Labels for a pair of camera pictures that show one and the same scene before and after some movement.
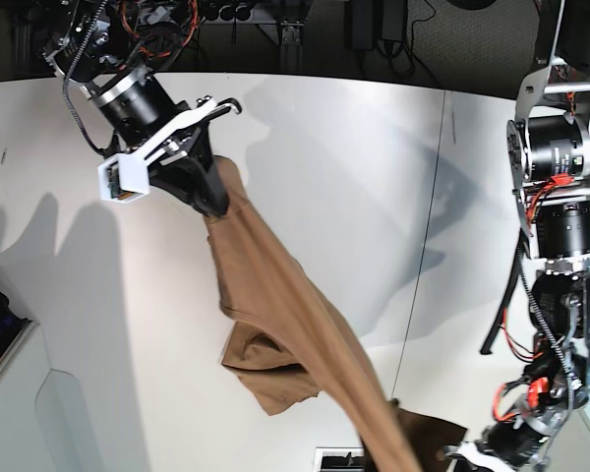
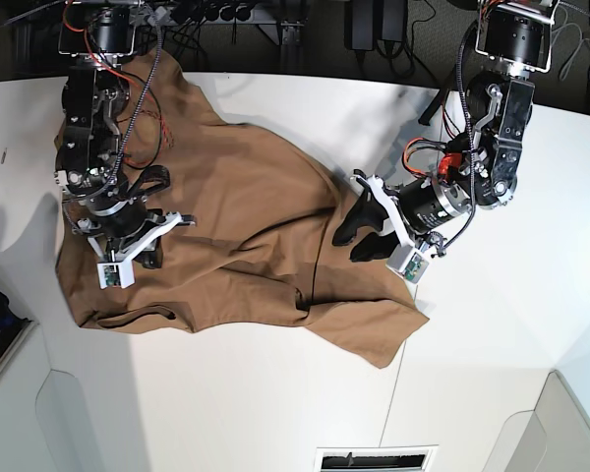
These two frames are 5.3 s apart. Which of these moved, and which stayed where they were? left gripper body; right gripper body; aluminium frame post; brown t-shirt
Moved: brown t-shirt; left gripper body; right gripper body
Stayed: aluminium frame post
